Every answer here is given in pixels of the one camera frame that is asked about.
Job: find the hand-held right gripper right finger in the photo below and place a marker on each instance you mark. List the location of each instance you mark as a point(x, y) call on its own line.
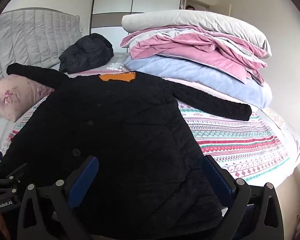
point(218, 180)

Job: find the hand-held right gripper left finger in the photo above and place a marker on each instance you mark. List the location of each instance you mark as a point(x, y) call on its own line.
point(81, 182)

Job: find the black quilted coat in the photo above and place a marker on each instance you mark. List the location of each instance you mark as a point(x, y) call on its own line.
point(115, 142)

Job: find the patterned knit-print blanket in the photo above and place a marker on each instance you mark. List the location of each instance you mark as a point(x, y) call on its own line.
point(237, 142)

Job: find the pink floral pillow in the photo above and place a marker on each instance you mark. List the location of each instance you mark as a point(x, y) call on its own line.
point(16, 96)

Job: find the light blue blanket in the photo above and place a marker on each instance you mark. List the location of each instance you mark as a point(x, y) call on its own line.
point(195, 76)

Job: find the grey quilted headboard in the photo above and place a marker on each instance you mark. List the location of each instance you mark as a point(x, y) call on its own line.
point(27, 40)

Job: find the black puffer jacket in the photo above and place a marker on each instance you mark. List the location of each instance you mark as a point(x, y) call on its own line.
point(86, 53)

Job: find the pink and grey blanket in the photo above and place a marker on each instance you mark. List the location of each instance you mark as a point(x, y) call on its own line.
point(197, 52)

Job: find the grey folded duvet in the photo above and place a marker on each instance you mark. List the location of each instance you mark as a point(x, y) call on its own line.
point(197, 25)

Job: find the white and grey wardrobe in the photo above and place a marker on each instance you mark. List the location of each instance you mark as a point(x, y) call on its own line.
point(137, 7)

